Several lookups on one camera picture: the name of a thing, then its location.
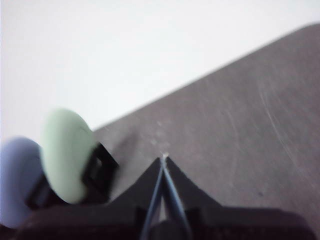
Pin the black plate rack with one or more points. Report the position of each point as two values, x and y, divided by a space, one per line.
100 170

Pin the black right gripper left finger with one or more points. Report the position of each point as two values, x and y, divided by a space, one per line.
100 222

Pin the green plate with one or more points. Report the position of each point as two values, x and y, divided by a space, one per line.
65 155

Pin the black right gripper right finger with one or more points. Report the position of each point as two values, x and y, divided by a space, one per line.
225 222

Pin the blue plate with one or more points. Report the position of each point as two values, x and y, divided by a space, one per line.
17 180

